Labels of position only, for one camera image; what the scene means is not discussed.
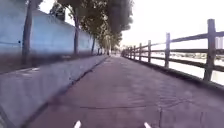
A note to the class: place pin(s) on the grey road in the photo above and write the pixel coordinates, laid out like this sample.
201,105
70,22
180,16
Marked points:
33,90

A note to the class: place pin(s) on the river water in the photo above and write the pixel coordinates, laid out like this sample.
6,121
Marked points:
191,69

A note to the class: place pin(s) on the robot's own part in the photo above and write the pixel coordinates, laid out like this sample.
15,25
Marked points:
147,125
77,124

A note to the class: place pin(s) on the row of trees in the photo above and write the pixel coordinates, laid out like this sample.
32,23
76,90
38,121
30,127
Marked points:
115,16

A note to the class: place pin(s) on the dark kerb strip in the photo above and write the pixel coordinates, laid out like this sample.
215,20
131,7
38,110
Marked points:
186,77

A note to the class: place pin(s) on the red paved path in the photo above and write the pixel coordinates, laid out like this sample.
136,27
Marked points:
126,90

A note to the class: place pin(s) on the dark wooden fence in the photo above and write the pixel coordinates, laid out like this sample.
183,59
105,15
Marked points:
210,50

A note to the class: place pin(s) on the blue wall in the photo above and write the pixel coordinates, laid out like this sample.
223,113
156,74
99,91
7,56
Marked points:
50,35

